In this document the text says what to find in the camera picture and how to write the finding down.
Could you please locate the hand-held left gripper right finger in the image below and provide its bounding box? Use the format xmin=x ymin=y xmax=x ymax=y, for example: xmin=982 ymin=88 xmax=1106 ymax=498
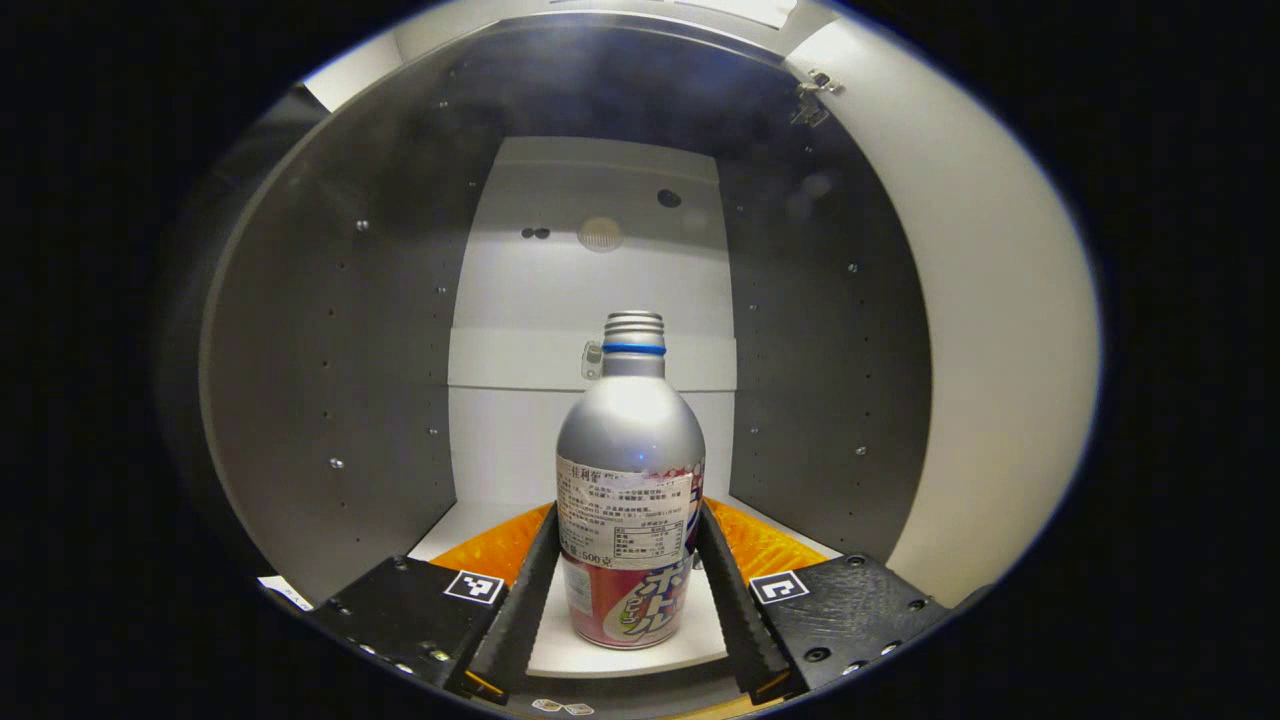
xmin=693 ymin=497 xmax=956 ymax=706

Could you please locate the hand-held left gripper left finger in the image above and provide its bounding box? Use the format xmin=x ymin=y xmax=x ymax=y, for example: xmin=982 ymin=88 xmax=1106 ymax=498
xmin=310 ymin=500 xmax=561 ymax=706

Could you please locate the silver bottle with red label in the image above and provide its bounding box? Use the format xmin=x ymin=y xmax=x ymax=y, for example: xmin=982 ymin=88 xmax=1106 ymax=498
xmin=555 ymin=310 xmax=707 ymax=651

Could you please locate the beige cabinet door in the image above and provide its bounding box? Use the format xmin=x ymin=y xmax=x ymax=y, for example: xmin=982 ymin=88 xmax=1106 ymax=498
xmin=785 ymin=15 xmax=1103 ymax=609

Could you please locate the dark grey cabinet body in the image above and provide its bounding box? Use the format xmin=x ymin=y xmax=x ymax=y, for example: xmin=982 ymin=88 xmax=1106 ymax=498
xmin=155 ymin=12 xmax=936 ymax=716

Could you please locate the metal door hinge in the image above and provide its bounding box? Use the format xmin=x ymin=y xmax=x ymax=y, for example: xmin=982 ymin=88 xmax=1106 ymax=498
xmin=790 ymin=68 xmax=843 ymax=128

